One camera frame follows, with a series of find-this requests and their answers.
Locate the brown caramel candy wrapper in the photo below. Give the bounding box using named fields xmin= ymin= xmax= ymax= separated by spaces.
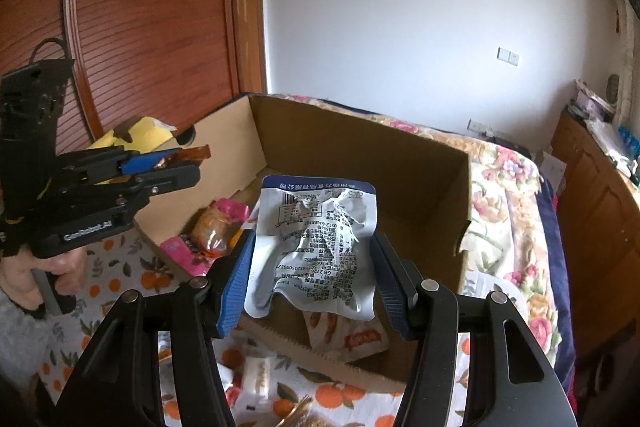
xmin=154 ymin=145 xmax=212 ymax=169

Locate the pink pastry snack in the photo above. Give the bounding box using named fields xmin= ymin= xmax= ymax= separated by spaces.
xmin=160 ymin=198 xmax=250 ymax=277

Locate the white red-print snack packet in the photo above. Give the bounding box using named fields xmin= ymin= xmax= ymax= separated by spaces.
xmin=303 ymin=312 xmax=390 ymax=363

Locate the small white snack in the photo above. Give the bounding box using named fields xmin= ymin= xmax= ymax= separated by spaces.
xmin=235 ymin=355 xmax=276 ymax=411

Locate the silver foil snack pouch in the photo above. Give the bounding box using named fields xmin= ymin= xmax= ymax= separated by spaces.
xmin=244 ymin=174 xmax=378 ymax=321

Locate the clear tray brown snack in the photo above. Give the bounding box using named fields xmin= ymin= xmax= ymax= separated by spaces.
xmin=278 ymin=395 xmax=332 ymax=427

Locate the person's left hand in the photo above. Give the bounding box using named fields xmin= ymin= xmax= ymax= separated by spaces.
xmin=1 ymin=246 xmax=87 ymax=311

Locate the yellow plush toy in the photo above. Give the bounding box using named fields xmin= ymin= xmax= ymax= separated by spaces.
xmin=88 ymin=116 xmax=180 ymax=185

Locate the brown cardboard box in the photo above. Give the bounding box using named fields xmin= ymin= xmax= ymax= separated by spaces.
xmin=131 ymin=92 xmax=474 ymax=396

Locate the orange-print white tablecloth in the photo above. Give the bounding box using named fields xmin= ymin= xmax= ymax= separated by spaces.
xmin=37 ymin=229 xmax=474 ymax=427

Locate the wooden slatted wardrobe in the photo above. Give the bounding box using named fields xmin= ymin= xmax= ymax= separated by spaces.
xmin=1 ymin=0 xmax=266 ymax=153

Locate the navy blue blanket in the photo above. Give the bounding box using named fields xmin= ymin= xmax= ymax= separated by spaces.
xmin=536 ymin=178 xmax=577 ymax=413

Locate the wooden window-side cabinet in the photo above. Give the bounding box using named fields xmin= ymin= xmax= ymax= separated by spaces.
xmin=551 ymin=112 xmax=639 ymax=359

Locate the clutter on cabinet top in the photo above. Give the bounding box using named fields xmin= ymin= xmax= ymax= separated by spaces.
xmin=567 ymin=79 xmax=639 ymax=186

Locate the white wall switch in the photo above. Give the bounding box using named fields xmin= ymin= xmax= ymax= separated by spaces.
xmin=497 ymin=48 xmax=520 ymax=66

